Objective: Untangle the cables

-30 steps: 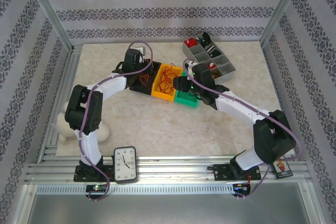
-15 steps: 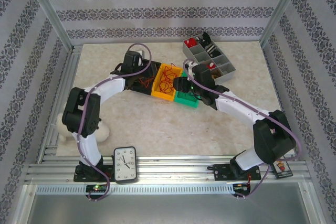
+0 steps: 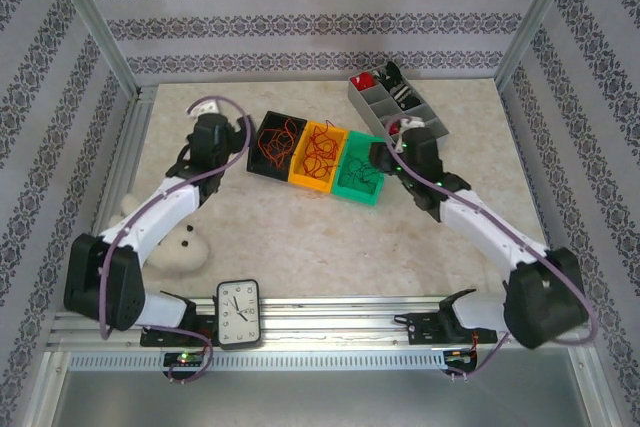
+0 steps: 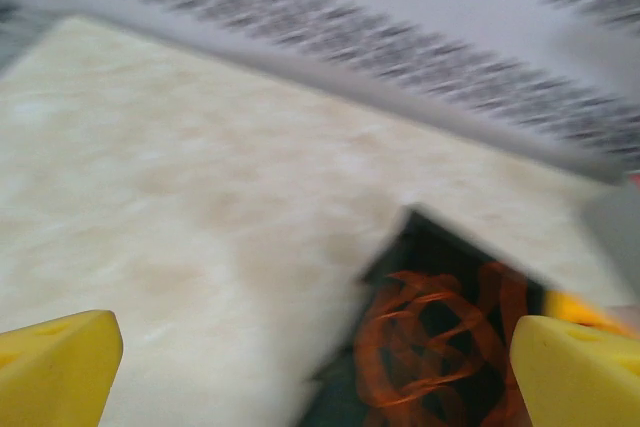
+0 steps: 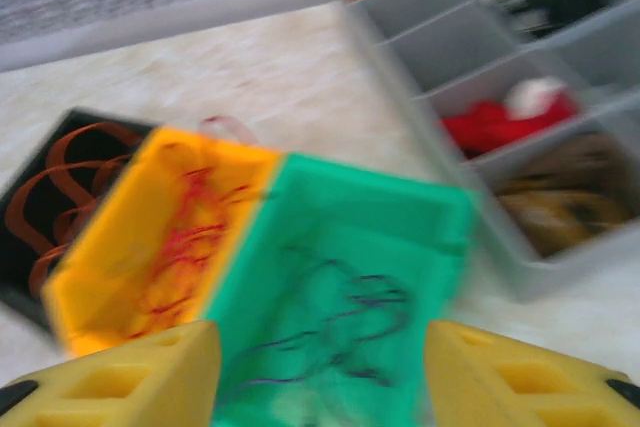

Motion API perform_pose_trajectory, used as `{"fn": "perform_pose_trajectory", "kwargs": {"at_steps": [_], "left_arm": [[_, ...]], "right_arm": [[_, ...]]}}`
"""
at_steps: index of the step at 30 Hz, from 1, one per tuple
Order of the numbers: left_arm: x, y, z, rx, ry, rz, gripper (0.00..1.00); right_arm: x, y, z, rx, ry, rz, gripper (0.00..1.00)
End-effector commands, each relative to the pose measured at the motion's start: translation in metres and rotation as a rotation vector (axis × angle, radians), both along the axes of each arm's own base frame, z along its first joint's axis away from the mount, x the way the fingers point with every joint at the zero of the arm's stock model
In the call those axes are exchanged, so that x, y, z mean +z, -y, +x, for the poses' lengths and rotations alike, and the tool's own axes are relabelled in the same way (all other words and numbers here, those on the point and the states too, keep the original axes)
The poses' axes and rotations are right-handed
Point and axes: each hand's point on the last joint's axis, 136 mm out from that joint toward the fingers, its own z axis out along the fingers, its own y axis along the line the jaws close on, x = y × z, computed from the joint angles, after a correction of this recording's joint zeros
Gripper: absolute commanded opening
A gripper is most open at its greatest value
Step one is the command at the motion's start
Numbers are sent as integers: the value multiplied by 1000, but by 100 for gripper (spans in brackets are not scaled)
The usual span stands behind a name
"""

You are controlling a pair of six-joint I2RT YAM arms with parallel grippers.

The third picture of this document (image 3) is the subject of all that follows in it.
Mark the black plastic bin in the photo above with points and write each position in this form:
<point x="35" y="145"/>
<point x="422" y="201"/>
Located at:
<point x="270" y="173"/>

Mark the green plastic bin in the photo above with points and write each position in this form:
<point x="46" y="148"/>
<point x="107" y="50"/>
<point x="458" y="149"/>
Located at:
<point x="357" y="197"/>

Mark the orange plastic bin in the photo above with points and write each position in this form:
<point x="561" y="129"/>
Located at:
<point x="310" y="183"/>

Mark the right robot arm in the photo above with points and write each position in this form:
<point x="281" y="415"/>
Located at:
<point x="490" y="227"/>

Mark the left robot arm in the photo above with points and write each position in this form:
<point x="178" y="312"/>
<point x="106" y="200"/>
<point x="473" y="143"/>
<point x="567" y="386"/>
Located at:
<point x="150" y="217"/>

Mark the red white rolled sock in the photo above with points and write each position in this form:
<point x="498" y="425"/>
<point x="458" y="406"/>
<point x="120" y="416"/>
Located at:
<point x="394" y="128"/>

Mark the black white striped sock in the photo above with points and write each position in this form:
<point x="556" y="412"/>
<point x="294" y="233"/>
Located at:
<point x="402" y="95"/>

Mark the grey compartment organizer tray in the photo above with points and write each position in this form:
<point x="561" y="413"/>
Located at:
<point x="382" y="107"/>

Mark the black white rolled sock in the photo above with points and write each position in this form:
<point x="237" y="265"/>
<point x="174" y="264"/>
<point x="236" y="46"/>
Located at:
<point x="390" y="74"/>

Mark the white plush toy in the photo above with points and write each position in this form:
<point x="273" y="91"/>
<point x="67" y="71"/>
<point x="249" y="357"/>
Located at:
<point x="180" y="257"/>

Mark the black white analog clock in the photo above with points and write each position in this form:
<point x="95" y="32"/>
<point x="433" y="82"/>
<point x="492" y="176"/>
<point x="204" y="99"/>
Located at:
<point x="239" y="314"/>

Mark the small controller board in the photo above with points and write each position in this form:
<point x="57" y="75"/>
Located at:
<point x="460" y="356"/>
<point x="185" y="359"/>

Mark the grey metal bottom plate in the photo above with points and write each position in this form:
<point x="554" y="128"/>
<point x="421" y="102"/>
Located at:
<point x="325" y="399"/>

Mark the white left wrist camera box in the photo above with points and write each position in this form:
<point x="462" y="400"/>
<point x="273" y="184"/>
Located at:
<point x="205" y="108"/>

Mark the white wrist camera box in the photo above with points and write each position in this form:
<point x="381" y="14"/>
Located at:
<point x="412" y="123"/>
<point x="205" y="108"/>

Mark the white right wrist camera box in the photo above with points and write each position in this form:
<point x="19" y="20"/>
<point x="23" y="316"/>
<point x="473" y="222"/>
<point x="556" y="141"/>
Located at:
<point x="412" y="123"/>

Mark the aluminium side rail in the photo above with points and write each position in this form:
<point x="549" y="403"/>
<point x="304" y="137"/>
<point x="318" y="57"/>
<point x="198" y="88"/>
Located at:
<point x="132" y="137"/>

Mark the aluminium frame post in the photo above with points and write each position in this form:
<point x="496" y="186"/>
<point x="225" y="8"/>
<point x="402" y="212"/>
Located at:
<point x="93" y="22"/>
<point x="534" y="22"/>

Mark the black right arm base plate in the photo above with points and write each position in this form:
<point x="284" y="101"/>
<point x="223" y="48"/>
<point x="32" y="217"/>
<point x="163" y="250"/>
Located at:
<point x="425" y="329"/>

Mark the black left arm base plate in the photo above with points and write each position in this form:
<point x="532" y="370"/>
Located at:
<point x="200" y="324"/>

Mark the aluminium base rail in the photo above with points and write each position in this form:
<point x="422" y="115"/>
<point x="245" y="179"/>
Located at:
<point x="325" y="317"/>

